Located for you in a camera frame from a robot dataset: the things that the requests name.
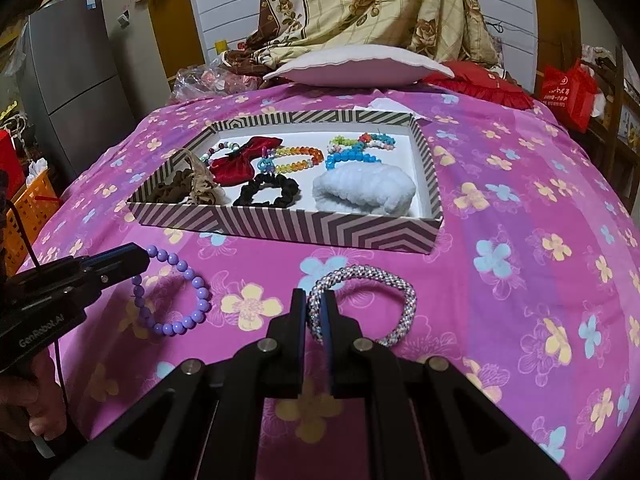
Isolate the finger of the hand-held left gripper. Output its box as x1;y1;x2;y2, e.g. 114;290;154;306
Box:
75;242;152;267
30;259;146;306

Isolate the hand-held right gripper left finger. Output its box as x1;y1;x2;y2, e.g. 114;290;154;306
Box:
50;288;307;480

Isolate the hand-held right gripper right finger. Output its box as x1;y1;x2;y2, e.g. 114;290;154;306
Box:
320;291;571;480

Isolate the purple bead bracelet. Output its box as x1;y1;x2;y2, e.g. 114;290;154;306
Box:
131;245;214;339

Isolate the silver pink beaded bracelet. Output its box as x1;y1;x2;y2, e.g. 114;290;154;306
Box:
306;266;417;349

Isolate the striped cardboard box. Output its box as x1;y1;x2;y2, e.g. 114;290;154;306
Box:
126;109;445;256

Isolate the red satin bow hair clip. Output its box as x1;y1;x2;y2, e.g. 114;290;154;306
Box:
206;136;284;187

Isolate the blue bead bracelet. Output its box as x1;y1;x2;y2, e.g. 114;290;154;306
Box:
325;145;384;171

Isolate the person's left hand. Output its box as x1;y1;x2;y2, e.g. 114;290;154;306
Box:
0;352;69;442

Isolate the brown scrunchie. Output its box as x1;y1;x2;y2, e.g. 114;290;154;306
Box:
149;166;199;205

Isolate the leopard print ribbon scrunchie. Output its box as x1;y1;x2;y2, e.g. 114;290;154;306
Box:
172;147;227;207

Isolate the orange plastic basket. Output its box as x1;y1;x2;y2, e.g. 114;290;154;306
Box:
9;166;64;267

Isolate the black scrunchie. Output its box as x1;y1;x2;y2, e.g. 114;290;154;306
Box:
232;172;301;210

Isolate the light blue fluffy scrunchie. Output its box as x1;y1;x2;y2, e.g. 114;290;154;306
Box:
312;164;417;217

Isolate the red gift bag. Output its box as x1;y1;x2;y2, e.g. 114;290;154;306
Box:
0;129;27;202

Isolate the grey refrigerator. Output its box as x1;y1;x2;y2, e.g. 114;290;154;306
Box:
19;0;137;188

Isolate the clear plastic bag of flowers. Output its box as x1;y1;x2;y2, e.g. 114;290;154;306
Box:
172;55;267;104

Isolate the white paper sheet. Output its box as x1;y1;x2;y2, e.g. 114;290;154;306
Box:
366;96;427;122

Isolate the pink floral bedsheet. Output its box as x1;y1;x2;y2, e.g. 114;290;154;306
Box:
15;82;640;480

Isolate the white pillow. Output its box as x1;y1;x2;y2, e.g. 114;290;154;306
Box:
262;44;457;87

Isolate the red frilled cushion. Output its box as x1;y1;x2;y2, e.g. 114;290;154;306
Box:
424;60;537;111

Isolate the beige floral blanket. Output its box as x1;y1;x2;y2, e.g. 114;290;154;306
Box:
222;0;502;78

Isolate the red shopping bag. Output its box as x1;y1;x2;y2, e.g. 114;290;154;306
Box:
541;59;599;134

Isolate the wooden shelf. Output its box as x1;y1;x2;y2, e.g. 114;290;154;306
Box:
582;45;640;203

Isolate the black cable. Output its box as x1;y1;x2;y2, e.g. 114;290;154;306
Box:
0;199;68;413

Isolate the red white bead bracelet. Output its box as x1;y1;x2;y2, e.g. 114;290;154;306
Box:
200;141;242;164

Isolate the orange rainbow bead bracelet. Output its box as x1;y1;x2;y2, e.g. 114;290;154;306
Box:
256;145;324;176

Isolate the colourful flower bead bracelet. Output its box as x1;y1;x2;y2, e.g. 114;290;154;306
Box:
327;131;397;154

